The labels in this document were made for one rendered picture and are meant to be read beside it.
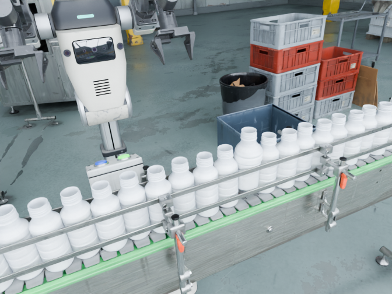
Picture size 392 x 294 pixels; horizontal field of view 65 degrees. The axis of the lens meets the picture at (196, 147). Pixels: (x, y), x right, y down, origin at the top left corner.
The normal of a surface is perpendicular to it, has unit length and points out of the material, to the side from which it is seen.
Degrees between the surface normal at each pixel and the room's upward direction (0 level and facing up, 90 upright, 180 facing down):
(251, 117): 90
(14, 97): 90
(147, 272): 90
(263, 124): 90
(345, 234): 0
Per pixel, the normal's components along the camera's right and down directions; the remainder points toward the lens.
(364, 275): -0.05, -0.87
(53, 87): 0.12, 0.49
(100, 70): 0.39, 0.44
